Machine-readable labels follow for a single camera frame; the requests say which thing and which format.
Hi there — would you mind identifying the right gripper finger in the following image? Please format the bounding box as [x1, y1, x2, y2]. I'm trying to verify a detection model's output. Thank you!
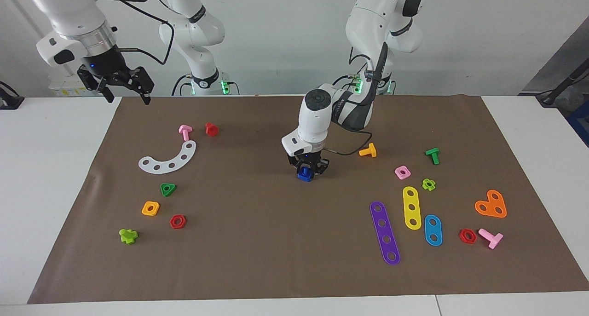
[77, 67, 115, 104]
[131, 67, 155, 106]

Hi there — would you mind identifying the white cardboard box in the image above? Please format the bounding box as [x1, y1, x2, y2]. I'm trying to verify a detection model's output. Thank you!
[48, 75, 99, 97]

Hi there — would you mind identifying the white curved five-hole strip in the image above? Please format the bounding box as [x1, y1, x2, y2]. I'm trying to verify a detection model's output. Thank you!
[138, 140, 197, 174]

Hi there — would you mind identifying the black table clamp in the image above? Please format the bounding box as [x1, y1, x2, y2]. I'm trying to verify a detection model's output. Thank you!
[0, 81, 24, 110]

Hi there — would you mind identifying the purple four-hole strip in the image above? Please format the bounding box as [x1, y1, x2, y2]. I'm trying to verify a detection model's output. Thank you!
[370, 201, 401, 265]

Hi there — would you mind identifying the brown paper mat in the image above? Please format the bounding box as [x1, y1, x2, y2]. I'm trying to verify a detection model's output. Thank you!
[27, 94, 589, 305]

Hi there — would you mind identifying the yellow three-hole strip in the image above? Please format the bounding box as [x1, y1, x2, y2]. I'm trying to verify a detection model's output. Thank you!
[403, 186, 422, 230]

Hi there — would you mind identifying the blue two-hole strip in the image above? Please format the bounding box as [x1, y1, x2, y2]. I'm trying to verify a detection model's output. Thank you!
[424, 214, 443, 247]

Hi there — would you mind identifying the orange angled plate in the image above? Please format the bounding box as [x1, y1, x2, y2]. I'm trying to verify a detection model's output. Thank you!
[474, 190, 508, 218]

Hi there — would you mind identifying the black stand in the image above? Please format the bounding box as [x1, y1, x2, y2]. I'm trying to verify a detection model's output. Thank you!
[536, 58, 589, 108]

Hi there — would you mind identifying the blue crate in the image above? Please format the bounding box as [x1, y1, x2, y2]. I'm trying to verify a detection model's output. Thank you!
[567, 102, 589, 147]

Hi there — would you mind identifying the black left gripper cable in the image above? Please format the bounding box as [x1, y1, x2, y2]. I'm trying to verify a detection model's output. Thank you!
[322, 42, 392, 156]

